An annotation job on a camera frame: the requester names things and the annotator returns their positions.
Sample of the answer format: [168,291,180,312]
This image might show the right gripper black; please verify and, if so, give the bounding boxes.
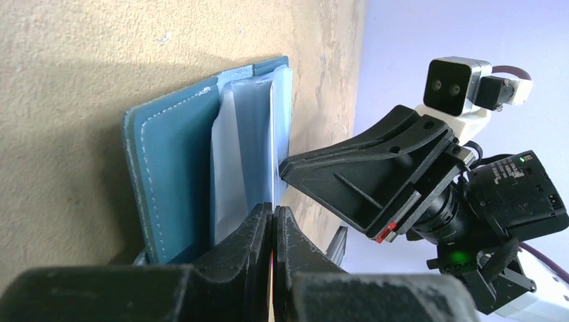
[279,105,475,245]

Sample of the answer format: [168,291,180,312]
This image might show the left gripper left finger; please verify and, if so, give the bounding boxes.
[1,203,272,321]

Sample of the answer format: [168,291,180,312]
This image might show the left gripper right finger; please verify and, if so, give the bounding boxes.
[272,207,479,321]

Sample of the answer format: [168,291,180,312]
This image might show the white credit card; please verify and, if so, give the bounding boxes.
[210,89,248,245]

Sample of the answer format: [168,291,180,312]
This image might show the blue card holder wallet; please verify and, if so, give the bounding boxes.
[122,56,293,266]

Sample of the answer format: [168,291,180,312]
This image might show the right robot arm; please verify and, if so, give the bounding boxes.
[279,105,568,321]

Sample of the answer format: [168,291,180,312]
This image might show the aluminium frame rail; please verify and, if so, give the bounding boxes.
[325,225,348,266]

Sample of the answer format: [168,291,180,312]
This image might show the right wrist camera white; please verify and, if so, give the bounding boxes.
[415,56,533,146]

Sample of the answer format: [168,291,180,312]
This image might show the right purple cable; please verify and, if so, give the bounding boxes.
[490,64,533,82]

